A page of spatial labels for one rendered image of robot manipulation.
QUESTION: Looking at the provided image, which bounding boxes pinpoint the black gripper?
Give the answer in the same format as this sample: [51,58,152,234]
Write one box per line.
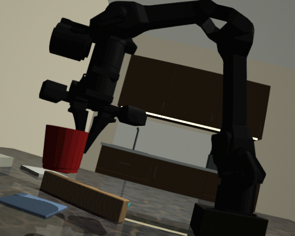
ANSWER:
[39,62,147,154]

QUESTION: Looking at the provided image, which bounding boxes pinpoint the grey square tile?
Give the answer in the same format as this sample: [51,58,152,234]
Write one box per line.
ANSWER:
[21,165,64,177]

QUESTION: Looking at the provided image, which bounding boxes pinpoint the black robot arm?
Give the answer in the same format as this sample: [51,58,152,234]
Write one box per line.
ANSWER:
[49,0,266,217]

